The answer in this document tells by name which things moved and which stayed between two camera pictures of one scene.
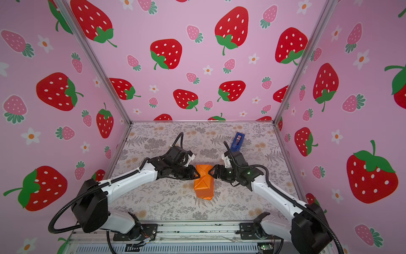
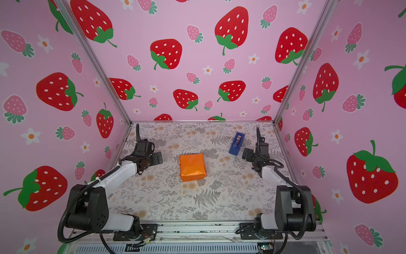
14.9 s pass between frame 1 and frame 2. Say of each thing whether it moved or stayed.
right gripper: moved
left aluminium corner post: stayed
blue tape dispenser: stayed
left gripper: moved
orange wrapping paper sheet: moved
